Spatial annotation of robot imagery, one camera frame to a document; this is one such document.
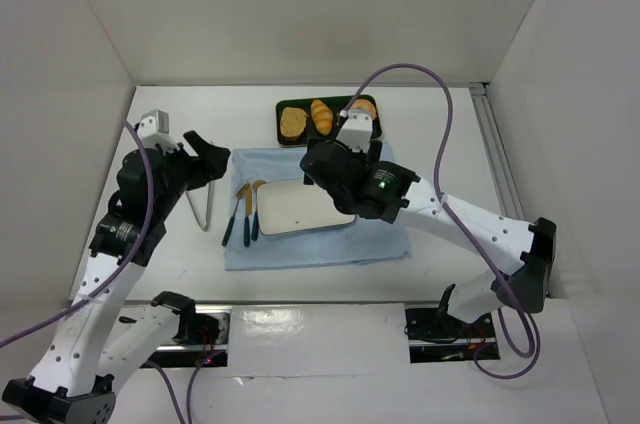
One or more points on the light blue cloth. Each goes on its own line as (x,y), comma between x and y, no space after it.
(361,242)

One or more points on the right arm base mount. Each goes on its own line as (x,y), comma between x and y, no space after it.
(431,341)

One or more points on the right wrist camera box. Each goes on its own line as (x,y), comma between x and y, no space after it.
(356,130)

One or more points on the metal tongs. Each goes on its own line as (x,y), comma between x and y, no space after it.
(200,202)

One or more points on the yellow croissant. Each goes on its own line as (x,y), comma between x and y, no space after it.
(322,117)

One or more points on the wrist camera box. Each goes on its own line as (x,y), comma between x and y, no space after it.
(356,130)
(153,122)

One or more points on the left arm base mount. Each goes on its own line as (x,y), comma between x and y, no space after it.
(206,345)

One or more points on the gold fork teal handle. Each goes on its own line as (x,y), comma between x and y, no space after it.
(240,194)

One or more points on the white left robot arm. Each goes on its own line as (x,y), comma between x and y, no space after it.
(81,372)

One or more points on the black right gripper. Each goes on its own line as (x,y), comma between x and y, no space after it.
(322,164)

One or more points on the gold spoon teal handle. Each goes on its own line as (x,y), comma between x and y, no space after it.
(255,224)

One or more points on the white rectangular plate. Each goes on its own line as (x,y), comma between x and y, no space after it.
(290,206)

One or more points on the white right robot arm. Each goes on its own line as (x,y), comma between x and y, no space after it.
(520,254)

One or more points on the left bread slice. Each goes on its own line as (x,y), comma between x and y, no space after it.
(293,122)

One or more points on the gold knife teal handle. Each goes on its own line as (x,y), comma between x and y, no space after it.
(248,212)

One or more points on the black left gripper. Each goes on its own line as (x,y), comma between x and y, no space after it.
(189,167)

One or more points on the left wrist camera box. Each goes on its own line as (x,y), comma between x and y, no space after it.
(153,122)

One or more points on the orange bagel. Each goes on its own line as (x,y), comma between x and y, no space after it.
(366,105)

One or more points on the dark green tray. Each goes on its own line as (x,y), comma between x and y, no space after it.
(335,103)

